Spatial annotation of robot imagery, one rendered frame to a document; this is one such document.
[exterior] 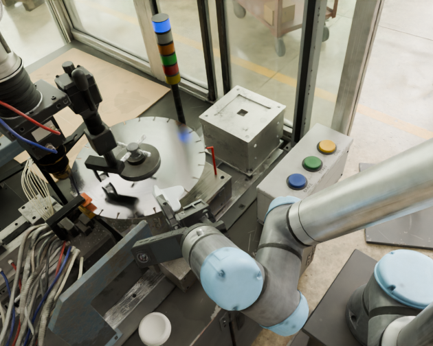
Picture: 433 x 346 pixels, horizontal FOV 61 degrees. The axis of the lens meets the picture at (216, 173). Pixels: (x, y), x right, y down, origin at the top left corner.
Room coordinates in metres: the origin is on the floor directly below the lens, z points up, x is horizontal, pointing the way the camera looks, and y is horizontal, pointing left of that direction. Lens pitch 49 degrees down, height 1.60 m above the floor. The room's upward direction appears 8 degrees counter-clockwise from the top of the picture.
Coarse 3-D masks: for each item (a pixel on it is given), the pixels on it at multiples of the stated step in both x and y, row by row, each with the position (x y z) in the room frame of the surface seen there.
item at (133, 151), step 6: (144, 138) 0.66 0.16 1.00; (120, 144) 0.64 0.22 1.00; (126, 144) 0.64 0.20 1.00; (132, 144) 0.63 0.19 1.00; (138, 144) 0.64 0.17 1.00; (132, 150) 0.61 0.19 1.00; (138, 150) 0.61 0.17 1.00; (126, 156) 0.60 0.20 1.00; (132, 156) 0.61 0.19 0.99; (138, 156) 0.62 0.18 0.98
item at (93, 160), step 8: (112, 152) 0.55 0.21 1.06; (88, 160) 0.58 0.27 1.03; (96, 160) 0.57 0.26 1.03; (104, 160) 0.57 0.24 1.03; (112, 160) 0.55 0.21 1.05; (120, 160) 0.56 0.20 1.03; (88, 168) 0.57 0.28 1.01; (96, 168) 0.56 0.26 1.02; (104, 168) 0.55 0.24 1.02; (112, 168) 0.54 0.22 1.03; (120, 168) 0.55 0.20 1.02; (96, 176) 0.57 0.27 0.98
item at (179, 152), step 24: (144, 120) 0.78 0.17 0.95; (168, 144) 0.67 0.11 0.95; (192, 144) 0.66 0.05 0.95; (72, 168) 0.63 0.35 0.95; (168, 168) 0.59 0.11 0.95; (192, 168) 0.58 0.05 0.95; (96, 192) 0.55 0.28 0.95; (120, 192) 0.54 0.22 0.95; (144, 192) 0.53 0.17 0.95; (120, 216) 0.47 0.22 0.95; (144, 216) 0.46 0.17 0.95
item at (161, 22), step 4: (152, 16) 0.92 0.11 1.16; (156, 16) 0.92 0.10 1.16; (160, 16) 0.92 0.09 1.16; (164, 16) 0.91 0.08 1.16; (168, 16) 0.91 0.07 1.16; (152, 20) 0.91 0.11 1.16; (156, 20) 0.90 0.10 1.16; (160, 20) 0.90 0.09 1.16; (164, 20) 0.90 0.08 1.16; (168, 20) 0.91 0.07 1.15; (156, 24) 0.89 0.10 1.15; (160, 24) 0.89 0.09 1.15; (164, 24) 0.89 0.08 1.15; (168, 24) 0.90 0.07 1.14; (156, 28) 0.90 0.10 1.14; (160, 28) 0.89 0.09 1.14; (164, 28) 0.89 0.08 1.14; (168, 28) 0.90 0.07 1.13; (156, 32) 0.90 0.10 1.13; (160, 32) 0.89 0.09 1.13; (164, 32) 0.89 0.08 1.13
